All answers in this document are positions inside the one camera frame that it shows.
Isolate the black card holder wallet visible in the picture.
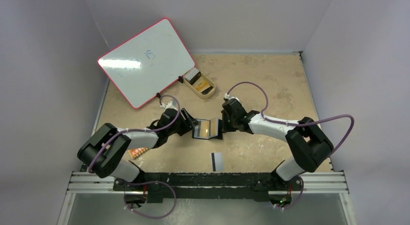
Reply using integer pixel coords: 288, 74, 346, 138
192, 118, 223, 140

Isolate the grey card with magnetic stripe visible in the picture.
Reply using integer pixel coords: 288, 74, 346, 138
210, 152, 224, 172

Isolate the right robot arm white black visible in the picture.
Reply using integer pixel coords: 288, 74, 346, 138
221, 98, 334, 190

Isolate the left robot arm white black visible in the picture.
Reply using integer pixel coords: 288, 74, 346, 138
77, 108, 199, 191

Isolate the beige oval card tray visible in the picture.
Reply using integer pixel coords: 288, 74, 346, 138
183, 67, 216, 99

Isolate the gold card in tray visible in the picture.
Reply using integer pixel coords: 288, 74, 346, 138
193, 78, 212, 93

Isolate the grey card stack in tray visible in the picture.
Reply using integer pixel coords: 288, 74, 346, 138
183, 67, 201, 85

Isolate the orange snack packet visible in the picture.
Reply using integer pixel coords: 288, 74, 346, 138
127, 148, 149, 160

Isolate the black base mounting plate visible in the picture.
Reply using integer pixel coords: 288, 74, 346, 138
113, 172, 302, 203

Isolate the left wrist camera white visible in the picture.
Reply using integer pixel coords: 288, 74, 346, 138
161, 100, 179, 110

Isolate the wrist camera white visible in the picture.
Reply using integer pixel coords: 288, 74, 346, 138
161, 100, 179, 110
224, 93, 239, 101

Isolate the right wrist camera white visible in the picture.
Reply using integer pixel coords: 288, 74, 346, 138
224, 93, 239, 101

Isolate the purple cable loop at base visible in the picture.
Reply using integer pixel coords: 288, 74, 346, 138
123, 181, 178, 220

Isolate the white board with pink frame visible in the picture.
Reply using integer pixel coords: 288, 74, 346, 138
97, 18, 195, 109

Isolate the purple cable at right base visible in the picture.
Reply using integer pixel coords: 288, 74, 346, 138
272, 175, 307, 211

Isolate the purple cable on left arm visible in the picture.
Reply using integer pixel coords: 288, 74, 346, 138
87, 95, 182, 174

